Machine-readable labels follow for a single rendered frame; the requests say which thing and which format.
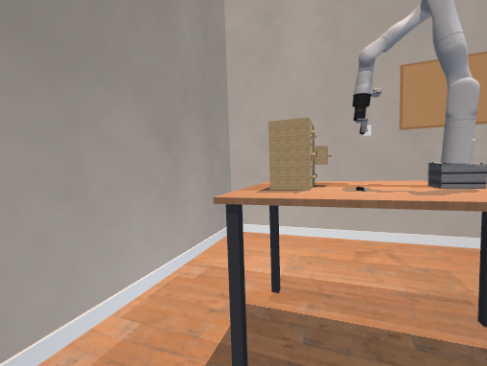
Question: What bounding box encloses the small wooden chest of drawers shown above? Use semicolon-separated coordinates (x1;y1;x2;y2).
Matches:
268;117;314;190

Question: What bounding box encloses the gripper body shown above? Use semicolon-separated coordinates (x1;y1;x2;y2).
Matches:
353;82;382;121

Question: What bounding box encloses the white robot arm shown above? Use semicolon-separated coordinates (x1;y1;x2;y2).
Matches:
356;0;480;164

